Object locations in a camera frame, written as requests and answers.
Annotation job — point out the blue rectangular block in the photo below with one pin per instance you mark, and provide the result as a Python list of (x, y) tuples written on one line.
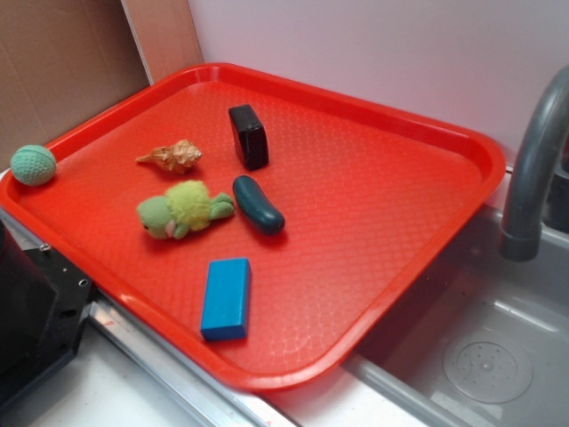
[(226, 301)]

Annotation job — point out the black rectangular block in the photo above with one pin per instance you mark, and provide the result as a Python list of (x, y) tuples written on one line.
[(250, 138)]

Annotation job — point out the dark green toy cucumber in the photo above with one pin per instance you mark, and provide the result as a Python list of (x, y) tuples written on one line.
[(256, 206)]

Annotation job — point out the red plastic tray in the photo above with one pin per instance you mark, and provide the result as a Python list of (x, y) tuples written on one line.
[(370, 196)]

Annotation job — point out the green plush turtle toy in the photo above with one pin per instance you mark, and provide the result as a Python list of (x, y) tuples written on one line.
[(185, 208)]

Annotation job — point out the tan seashell toy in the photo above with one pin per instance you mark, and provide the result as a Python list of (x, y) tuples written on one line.
[(178, 158)]

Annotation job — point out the grey toy faucet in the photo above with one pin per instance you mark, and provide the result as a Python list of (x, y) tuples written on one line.
[(538, 189)]

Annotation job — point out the grey toy sink basin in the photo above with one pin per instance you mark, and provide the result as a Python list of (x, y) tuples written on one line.
[(476, 341)]

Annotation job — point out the green textured ball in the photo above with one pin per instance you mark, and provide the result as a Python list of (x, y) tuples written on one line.
[(33, 165)]

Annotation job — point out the brown cardboard panel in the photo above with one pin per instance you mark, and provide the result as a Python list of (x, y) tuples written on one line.
[(64, 62)]

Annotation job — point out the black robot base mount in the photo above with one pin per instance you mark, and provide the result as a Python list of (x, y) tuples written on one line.
[(45, 301)]

